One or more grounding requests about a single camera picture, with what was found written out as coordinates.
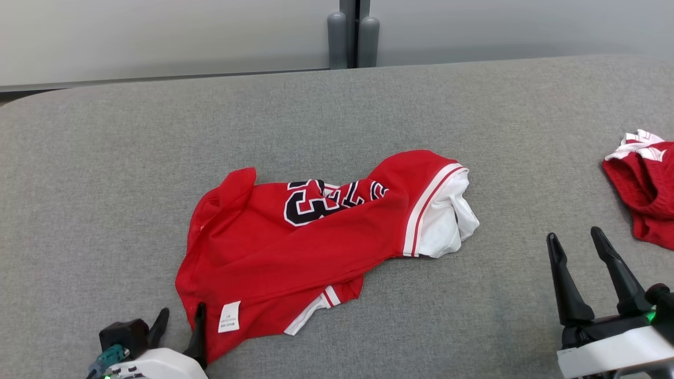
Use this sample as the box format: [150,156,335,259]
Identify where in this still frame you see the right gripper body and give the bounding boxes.
[558,311,658,350]

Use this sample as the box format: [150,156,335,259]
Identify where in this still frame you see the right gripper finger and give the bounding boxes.
[590,226,655,318]
[546,232,596,327]

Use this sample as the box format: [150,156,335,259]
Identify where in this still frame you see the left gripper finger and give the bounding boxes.
[147,307,171,350]
[183,302,208,370]

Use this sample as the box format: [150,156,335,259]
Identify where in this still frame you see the red basketball jersey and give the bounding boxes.
[174,149,481,365]

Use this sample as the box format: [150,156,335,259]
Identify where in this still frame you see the red mesh shorts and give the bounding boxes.
[602,129,674,251]

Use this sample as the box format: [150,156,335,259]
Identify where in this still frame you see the teal camera cable plug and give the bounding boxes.
[86,344,130,379]

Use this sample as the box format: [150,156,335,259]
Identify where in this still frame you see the grey partition base rail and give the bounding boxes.
[0,67,331,94]

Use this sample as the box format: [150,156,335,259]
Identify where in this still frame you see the grey double partition post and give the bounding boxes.
[326,0,381,70]

